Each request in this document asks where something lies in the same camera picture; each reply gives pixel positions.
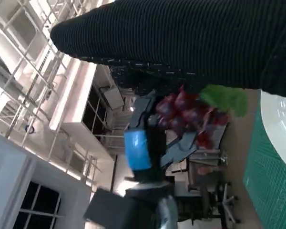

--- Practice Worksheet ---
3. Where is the hanging grey monitor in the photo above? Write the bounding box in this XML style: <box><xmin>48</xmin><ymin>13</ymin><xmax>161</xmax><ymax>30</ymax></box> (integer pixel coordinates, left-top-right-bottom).
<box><xmin>100</xmin><ymin>87</ymin><xmax>125</xmax><ymax>111</ymax></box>

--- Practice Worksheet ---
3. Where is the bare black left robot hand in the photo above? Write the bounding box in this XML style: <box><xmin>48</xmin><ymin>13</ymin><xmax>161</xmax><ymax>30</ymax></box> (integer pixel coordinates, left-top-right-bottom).
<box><xmin>123</xmin><ymin>95</ymin><xmax>198</xmax><ymax>182</ymax></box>

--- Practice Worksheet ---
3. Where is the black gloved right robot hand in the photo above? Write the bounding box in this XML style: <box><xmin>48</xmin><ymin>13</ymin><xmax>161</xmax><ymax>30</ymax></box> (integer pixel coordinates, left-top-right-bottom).
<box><xmin>50</xmin><ymin>0</ymin><xmax>286</xmax><ymax>98</ymax></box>

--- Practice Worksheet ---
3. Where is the white plate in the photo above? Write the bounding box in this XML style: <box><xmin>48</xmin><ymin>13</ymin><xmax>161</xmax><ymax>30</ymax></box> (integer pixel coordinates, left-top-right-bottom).
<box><xmin>259</xmin><ymin>90</ymin><xmax>286</xmax><ymax>175</ymax></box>

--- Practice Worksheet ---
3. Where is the purple toy grape bunch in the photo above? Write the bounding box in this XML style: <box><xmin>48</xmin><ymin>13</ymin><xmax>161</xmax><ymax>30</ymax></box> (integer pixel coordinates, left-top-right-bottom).
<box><xmin>156</xmin><ymin>84</ymin><xmax>248</xmax><ymax>148</ymax></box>

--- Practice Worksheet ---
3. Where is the green cutting mat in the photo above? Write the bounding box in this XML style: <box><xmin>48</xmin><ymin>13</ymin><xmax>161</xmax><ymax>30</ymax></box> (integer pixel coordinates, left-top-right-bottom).
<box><xmin>243</xmin><ymin>112</ymin><xmax>286</xmax><ymax>229</ymax></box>

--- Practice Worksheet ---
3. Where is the black office chair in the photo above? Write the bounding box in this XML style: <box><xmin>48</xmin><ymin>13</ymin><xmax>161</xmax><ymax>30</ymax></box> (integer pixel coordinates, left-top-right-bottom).
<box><xmin>176</xmin><ymin>181</ymin><xmax>239</xmax><ymax>222</ymax></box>

